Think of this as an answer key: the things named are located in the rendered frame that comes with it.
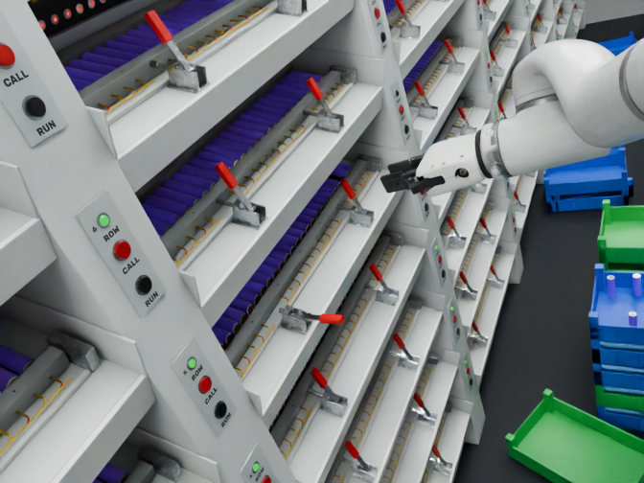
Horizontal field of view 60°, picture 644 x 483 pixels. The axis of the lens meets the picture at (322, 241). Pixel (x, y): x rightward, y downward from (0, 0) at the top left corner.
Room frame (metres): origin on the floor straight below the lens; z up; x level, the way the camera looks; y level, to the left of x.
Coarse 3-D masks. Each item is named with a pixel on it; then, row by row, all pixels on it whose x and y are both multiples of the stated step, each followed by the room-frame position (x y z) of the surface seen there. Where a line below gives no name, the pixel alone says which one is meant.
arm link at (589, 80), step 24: (552, 48) 0.65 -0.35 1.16; (576, 48) 0.63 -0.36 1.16; (600, 48) 0.62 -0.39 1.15; (528, 72) 0.69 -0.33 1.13; (552, 72) 0.61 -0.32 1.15; (576, 72) 0.59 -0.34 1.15; (600, 72) 0.52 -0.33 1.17; (624, 72) 0.47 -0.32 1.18; (528, 96) 0.70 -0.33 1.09; (576, 96) 0.55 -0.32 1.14; (600, 96) 0.50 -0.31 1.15; (624, 96) 0.46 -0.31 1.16; (576, 120) 0.55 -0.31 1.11; (600, 120) 0.50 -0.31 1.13; (624, 120) 0.47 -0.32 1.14; (600, 144) 0.53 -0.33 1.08; (624, 144) 0.52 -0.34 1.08
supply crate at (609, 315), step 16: (608, 272) 1.08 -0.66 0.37; (624, 272) 1.05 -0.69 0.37; (640, 272) 1.03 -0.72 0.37; (624, 288) 1.05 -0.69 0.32; (592, 304) 0.99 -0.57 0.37; (608, 304) 1.02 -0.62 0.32; (624, 304) 1.00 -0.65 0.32; (640, 304) 0.98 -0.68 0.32; (592, 320) 0.93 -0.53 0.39; (608, 320) 0.97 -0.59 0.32; (624, 320) 0.95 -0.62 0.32; (640, 320) 0.94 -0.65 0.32; (592, 336) 0.93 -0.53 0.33; (608, 336) 0.91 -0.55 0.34; (624, 336) 0.89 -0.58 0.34; (640, 336) 0.87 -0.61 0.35
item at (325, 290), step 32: (352, 160) 1.07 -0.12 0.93; (384, 160) 1.03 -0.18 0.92; (384, 192) 0.96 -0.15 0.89; (352, 224) 0.88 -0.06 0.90; (384, 224) 0.92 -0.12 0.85; (352, 256) 0.79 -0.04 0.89; (320, 288) 0.73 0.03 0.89; (288, 352) 0.62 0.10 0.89; (256, 384) 0.57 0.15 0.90; (288, 384) 0.59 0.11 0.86
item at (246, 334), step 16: (352, 176) 0.98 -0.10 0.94; (336, 192) 0.94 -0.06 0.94; (320, 224) 0.85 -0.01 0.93; (304, 240) 0.82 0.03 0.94; (304, 256) 0.79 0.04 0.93; (288, 272) 0.75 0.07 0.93; (272, 288) 0.72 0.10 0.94; (288, 288) 0.73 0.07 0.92; (272, 304) 0.69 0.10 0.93; (256, 320) 0.66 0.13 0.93; (240, 336) 0.63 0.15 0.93; (224, 352) 0.61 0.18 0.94; (240, 352) 0.61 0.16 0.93; (256, 352) 0.62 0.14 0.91
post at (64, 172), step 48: (0, 0) 0.51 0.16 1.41; (48, 48) 0.52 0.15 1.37; (0, 144) 0.45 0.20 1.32; (48, 144) 0.48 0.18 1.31; (96, 144) 0.51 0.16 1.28; (48, 192) 0.46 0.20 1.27; (96, 192) 0.49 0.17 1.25; (144, 240) 0.51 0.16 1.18; (48, 288) 0.48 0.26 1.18; (96, 288) 0.45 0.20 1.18; (144, 336) 0.46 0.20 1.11; (192, 336) 0.50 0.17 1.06; (240, 384) 0.52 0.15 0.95; (192, 432) 0.45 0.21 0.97; (240, 432) 0.49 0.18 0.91; (240, 480) 0.46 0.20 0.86; (288, 480) 0.51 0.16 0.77
